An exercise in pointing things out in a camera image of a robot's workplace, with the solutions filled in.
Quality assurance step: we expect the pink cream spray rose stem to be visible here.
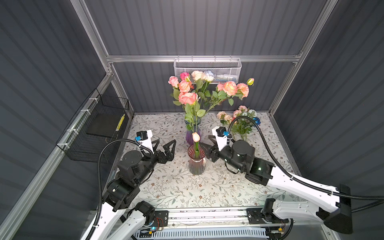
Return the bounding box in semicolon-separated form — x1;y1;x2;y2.
168;76;194;109

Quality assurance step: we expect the peach spray rose branch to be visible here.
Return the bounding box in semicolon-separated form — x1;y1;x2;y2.
202;78;255;113

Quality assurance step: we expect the floral patterned table mat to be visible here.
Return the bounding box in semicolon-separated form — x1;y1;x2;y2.
128;114;301;209

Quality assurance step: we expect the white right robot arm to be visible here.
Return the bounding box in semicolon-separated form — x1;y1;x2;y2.
201;138;353;234

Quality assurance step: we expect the pile of artificial flowers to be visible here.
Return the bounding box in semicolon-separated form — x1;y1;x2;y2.
217;106;261;141

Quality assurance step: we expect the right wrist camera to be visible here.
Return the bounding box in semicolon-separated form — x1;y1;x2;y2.
212;126;231;151

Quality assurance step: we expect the white rose stem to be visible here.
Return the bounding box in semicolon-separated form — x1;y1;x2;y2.
203;71;215;83

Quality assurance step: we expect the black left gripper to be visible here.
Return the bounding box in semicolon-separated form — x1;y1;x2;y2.
134;138;174;187

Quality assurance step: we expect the red glass vase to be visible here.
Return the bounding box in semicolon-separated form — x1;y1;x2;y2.
188;145;206;175

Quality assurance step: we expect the hot pink rose stem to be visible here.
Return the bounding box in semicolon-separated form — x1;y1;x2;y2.
180;72;191;82

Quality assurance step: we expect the white wire wall basket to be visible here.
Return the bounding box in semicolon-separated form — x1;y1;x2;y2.
174;57;242;84

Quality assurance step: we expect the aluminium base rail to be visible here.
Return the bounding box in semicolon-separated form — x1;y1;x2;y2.
86;205;328;229

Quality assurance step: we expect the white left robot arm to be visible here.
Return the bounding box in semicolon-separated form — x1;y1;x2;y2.
81;139;177;240

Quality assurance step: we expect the yellow tool in basket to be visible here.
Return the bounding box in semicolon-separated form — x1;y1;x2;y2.
116;114;126;132

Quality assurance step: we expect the small pink tulip stem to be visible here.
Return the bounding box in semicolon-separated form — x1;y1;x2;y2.
192;132;201;159

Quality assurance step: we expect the black corrugated cable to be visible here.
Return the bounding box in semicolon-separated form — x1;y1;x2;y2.
85;138;154;240
227;115;384;213

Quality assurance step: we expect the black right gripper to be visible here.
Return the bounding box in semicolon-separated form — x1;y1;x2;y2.
199;134;244;173

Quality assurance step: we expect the blue purple glass vase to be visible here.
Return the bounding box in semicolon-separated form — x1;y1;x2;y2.
185;117;201;145

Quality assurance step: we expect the left black corrugated cable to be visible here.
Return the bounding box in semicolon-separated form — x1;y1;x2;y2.
85;138;154;240

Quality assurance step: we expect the black wire side basket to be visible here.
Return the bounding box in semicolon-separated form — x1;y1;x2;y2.
57;89;130;163

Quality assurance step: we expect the right black corrugated cable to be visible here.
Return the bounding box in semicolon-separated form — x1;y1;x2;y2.
227;115;384;213

